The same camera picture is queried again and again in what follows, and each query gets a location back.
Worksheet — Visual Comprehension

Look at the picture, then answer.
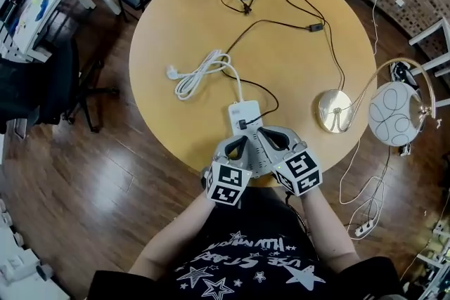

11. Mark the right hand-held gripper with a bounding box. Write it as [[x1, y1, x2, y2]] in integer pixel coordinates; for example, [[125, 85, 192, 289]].
[[257, 126, 324, 198]]

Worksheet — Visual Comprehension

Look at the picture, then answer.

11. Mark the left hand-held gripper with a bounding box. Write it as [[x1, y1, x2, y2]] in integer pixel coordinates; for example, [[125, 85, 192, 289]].
[[205, 135, 257, 205]]

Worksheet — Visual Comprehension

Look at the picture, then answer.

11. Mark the white power strip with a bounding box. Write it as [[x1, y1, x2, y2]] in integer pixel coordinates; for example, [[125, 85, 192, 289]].
[[227, 100, 282, 181]]

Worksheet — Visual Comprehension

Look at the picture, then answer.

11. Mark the gold lamp with glass globe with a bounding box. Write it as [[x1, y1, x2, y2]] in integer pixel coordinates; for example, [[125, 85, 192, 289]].
[[312, 58, 442, 148]]

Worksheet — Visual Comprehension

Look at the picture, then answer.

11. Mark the black lamp cable with switch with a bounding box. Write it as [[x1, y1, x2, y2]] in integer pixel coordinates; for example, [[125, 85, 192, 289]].
[[224, 0, 347, 131]]

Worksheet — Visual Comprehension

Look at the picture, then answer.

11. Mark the person's right forearm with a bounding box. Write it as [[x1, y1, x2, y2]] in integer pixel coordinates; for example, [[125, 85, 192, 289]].
[[301, 190, 362, 274]]

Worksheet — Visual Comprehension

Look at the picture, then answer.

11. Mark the person's left forearm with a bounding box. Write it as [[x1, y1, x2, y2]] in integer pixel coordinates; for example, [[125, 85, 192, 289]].
[[128, 190, 216, 279]]

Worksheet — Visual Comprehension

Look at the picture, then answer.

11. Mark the black star print shirt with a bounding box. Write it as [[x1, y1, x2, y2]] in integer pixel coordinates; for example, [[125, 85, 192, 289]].
[[86, 185, 404, 300]]

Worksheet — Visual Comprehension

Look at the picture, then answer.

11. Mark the white floor extension socket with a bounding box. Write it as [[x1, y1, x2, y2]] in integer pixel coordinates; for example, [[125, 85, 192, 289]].
[[352, 220, 375, 239]]

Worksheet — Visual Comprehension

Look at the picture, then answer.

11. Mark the black floor clutter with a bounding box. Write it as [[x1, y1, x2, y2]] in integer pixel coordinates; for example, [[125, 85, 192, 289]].
[[389, 60, 420, 88]]

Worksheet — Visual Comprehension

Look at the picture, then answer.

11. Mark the white chair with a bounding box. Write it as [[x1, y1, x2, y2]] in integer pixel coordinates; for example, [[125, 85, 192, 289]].
[[409, 15, 450, 79]]

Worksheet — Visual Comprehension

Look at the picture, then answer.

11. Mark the black office chair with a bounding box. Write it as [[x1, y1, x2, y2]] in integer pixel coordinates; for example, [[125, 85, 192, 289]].
[[0, 34, 121, 134]]

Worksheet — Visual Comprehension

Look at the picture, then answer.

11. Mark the white desk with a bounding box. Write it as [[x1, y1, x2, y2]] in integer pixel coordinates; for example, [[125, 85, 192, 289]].
[[0, 0, 122, 64]]

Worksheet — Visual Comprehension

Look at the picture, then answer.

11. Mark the blue paper shape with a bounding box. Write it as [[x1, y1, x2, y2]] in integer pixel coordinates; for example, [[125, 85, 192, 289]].
[[34, 0, 51, 19]]

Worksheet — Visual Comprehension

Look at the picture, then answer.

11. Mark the white equipment box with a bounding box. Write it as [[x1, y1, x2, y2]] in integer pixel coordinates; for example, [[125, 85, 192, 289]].
[[0, 199, 54, 300]]

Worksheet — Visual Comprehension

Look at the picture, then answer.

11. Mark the white coiled power cord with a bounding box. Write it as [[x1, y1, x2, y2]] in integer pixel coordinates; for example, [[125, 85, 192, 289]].
[[165, 48, 244, 106]]

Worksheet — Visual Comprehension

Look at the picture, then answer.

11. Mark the long white wall cable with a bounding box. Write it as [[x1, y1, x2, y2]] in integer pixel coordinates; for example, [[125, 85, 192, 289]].
[[339, 0, 393, 235]]

